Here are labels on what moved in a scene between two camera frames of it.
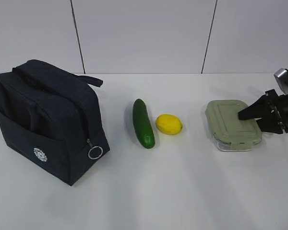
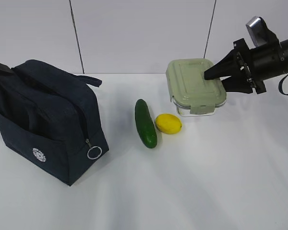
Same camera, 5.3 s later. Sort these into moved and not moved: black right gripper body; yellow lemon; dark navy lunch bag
Moved: black right gripper body
Not moved: dark navy lunch bag; yellow lemon
